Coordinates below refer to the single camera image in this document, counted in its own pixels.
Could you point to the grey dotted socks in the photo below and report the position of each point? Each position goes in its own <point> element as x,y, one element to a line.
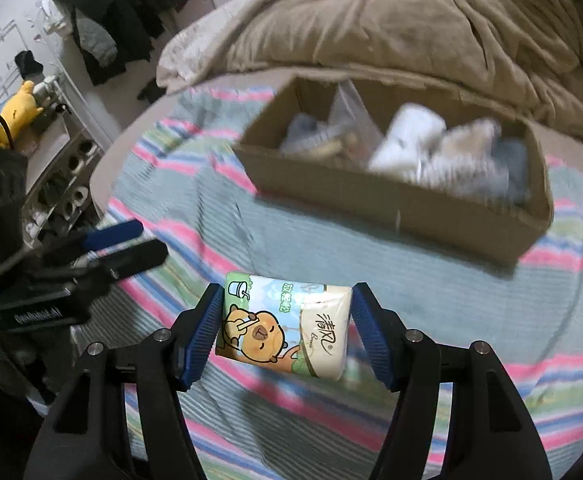
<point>304,135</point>

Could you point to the beige duvet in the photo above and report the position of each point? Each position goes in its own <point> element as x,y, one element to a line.
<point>371,20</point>

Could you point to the black hanging sock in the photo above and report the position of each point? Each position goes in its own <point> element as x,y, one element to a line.
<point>28,62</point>

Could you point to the clear bag with brown contents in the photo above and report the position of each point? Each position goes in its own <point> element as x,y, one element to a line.
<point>349,115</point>

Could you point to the yellow plush toy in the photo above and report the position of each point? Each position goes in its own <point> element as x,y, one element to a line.
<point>18,107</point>

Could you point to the white shoe rack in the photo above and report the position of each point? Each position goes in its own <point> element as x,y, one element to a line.
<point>66,180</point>

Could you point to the bag of cotton swabs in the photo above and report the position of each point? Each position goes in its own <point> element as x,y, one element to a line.
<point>466,152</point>

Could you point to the dark grey cloth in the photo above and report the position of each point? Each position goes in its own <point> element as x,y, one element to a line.
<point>514,170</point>

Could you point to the cartoon bear tissue pack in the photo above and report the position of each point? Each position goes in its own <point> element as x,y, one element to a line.
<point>271,325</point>

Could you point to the striped pastel blanket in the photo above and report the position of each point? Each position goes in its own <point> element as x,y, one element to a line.
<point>196,200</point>

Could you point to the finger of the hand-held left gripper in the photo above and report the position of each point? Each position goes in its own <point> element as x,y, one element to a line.
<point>136,257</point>
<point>116,232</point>

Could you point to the black hanging clothes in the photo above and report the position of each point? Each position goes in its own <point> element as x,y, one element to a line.
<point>131,5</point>

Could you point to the brown cardboard box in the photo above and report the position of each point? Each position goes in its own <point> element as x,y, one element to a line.
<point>371,210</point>

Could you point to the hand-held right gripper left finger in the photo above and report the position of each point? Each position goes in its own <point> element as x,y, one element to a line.
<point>204,330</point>

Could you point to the grey padded jacket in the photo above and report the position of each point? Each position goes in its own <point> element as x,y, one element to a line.
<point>93,40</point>

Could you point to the white socks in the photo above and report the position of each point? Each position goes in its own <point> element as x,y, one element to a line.
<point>411,135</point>

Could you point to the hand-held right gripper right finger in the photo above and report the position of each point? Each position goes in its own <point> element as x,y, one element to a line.
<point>371,335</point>

